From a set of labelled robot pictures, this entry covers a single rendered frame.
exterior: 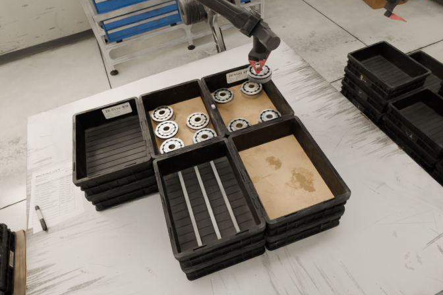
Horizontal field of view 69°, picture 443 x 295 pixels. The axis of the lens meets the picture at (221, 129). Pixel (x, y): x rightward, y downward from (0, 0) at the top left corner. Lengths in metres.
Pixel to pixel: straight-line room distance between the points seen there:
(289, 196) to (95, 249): 0.77
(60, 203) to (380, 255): 1.29
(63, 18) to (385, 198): 3.58
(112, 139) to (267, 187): 0.73
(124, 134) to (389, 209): 1.15
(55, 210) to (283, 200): 0.97
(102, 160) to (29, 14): 2.80
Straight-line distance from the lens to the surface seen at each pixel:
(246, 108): 1.50
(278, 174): 1.26
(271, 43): 1.19
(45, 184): 1.70
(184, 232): 1.18
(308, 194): 1.22
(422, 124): 2.23
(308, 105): 1.71
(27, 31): 4.15
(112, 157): 1.46
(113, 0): 3.11
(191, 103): 1.56
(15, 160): 3.04
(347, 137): 1.59
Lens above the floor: 1.87
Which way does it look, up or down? 47 degrees down
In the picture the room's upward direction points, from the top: 9 degrees counter-clockwise
